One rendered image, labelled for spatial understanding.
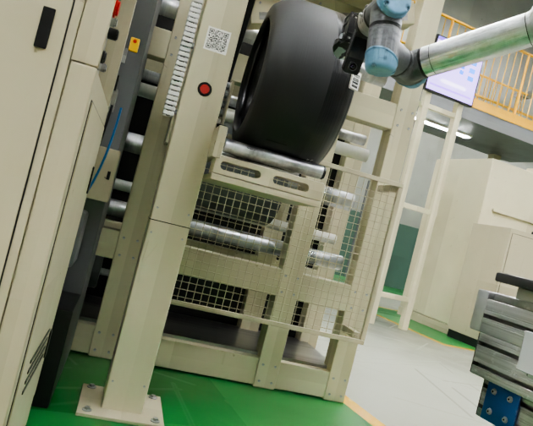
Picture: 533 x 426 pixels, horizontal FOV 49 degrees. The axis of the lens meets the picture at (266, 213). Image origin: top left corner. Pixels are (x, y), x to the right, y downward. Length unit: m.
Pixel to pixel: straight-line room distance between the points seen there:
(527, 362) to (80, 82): 0.93
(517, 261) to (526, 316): 5.10
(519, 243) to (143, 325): 4.96
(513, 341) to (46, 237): 0.93
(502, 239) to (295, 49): 4.79
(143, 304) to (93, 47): 0.97
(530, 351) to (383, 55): 0.70
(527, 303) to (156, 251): 1.10
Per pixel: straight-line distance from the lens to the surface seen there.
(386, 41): 1.41
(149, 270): 1.88
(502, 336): 1.33
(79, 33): 1.18
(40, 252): 1.15
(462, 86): 6.22
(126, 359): 1.94
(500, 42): 1.45
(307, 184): 1.85
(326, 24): 1.89
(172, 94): 1.90
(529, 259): 6.50
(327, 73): 1.80
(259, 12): 2.41
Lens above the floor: 0.70
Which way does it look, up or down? 1 degrees up
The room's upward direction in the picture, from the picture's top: 14 degrees clockwise
